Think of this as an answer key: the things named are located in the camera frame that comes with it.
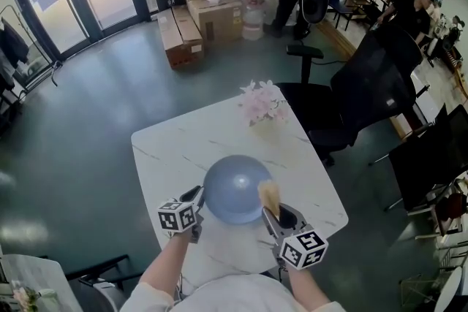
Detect blue chair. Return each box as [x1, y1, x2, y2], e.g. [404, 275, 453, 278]
[327, 0, 358, 30]

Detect person's left forearm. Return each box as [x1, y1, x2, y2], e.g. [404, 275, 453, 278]
[137, 229, 192, 303]

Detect pink artificial flowers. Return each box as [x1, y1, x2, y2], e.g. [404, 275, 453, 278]
[239, 79, 290, 127]

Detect yellow sponge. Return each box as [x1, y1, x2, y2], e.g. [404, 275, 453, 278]
[257, 180, 282, 221]

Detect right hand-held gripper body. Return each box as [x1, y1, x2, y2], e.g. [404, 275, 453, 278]
[272, 226, 330, 272]

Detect black cable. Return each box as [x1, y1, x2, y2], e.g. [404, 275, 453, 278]
[276, 259, 288, 284]

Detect white round stool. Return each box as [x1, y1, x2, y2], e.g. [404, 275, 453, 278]
[434, 266, 468, 312]

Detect gold wire rack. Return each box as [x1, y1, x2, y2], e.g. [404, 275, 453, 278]
[399, 272, 451, 308]

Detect grey chair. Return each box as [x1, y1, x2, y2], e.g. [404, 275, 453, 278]
[64, 254, 146, 312]

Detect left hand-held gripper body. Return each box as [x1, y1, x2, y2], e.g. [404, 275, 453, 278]
[157, 197, 203, 244]

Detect cream flower vase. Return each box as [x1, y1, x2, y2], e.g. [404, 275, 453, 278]
[251, 118, 281, 140]

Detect black mesh office chair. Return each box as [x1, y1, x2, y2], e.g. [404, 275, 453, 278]
[273, 25, 425, 168]
[383, 104, 468, 213]

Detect black clothes rack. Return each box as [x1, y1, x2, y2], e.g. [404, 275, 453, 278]
[0, 5, 64, 103]

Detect blue big plate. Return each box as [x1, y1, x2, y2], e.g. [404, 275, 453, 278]
[203, 154, 274, 226]

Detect person's white shirt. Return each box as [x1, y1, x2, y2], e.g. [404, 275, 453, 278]
[118, 272, 348, 312]

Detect wooden chair red seat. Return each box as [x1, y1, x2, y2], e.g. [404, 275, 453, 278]
[431, 171, 468, 239]

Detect clear water jug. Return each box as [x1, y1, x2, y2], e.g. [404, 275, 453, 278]
[241, 3, 267, 42]

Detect grey marble table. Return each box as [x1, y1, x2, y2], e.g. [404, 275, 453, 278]
[0, 254, 85, 312]

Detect person's right forearm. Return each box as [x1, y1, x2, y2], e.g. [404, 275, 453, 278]
[288, 266, 332, 311]

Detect hanging dark clothes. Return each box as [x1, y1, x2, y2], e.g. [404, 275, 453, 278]
[0, 18, 30, 92]

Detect long cardboard box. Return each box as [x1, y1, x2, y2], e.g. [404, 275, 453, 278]
[157, 6, 205, 71]

